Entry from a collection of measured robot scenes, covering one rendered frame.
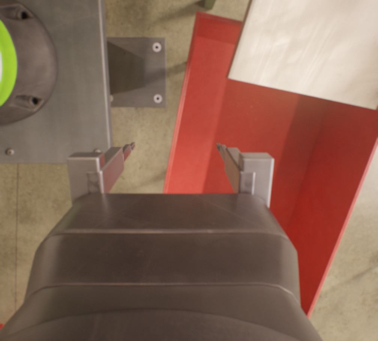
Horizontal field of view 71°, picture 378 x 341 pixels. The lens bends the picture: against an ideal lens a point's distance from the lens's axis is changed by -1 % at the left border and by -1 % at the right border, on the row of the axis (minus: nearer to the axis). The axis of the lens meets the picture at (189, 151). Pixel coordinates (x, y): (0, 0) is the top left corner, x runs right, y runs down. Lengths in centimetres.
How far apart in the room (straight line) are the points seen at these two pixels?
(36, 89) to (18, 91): 2
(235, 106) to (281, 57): 32
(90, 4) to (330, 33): 31
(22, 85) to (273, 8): 32
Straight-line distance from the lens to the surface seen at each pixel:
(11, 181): 160
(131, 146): 16
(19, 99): 36
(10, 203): 166
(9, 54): 31
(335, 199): 70
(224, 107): 72
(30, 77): 34
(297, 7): 42
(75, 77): 36
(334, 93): 50
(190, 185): 77
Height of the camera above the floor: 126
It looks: 75 degrees down
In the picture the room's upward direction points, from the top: 175 degrees clockwise
